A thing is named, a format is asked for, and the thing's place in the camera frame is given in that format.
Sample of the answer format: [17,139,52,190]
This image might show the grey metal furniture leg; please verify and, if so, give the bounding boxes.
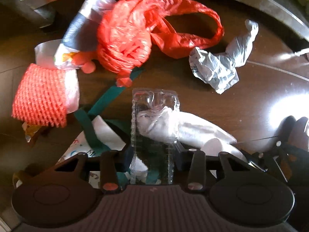
[0,0,56,28]

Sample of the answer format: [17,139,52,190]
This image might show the orange snack packet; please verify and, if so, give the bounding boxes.
[21,122,42,143]

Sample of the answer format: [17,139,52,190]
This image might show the clear plastic blister tray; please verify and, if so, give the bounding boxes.
[130,88,181,185]

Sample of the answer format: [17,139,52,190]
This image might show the grey crumpled plastic bag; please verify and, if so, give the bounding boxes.
[189,19,259,95]

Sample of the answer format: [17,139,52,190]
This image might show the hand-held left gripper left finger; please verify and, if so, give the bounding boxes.
[55,147,133,195]

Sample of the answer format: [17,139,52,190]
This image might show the red plastic bag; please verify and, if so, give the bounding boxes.
[97,0,225,88]

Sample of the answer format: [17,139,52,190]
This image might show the white tote bag green straps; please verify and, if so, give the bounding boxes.
[57,67,169,185]

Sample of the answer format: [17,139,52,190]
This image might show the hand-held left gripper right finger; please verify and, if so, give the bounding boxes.
[175,149,252,195]

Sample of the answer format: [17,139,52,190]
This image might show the white blue-banded plastic wrapper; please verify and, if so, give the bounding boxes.
[54,0,117,70]

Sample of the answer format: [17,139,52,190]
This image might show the white plastic bag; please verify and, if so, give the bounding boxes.
[34,40,81,114]

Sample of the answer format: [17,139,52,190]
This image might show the orange foam mesh net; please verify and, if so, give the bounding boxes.
[11,63,68,128]

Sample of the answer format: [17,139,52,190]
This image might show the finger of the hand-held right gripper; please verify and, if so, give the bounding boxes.
[241,141,290,183]

